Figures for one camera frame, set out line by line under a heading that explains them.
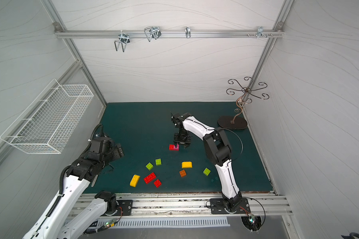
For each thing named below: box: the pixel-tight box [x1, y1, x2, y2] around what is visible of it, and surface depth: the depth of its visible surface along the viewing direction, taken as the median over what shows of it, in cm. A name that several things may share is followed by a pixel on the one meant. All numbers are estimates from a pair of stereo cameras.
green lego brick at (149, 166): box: [145, 162, 154, 171], surface depth 88 cm
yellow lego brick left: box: [129, 174, 141, 188], surface depth 82 cm
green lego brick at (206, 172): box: [202, 167, 211, 177], surface depth 86 cm
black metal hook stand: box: [217, 76, 270, 130], surface depth 92 cm
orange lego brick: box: [179, 169, 187, 178], surface depth 86 cm
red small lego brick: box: [153, 178, 162, 189], surface depth 82 cm
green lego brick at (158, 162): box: [155, 158, 162, 166], surface depth 90 cm
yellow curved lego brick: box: [181, 161, 193, 169], surface depth 89 cm
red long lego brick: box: [143, 172, 157, 185], surface depth 84 cm
